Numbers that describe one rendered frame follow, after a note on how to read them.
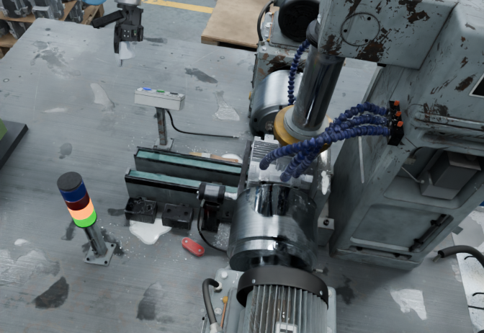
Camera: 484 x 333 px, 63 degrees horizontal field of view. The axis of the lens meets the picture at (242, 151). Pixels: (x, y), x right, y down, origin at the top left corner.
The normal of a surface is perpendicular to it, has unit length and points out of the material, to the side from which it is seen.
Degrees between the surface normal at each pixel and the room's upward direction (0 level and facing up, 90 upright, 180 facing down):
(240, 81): 0
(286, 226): 9
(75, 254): 0
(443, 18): 90
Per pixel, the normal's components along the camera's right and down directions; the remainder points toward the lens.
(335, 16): -0.14, 0.76
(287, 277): 0.04, -0.64
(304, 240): 0.65, -0.42
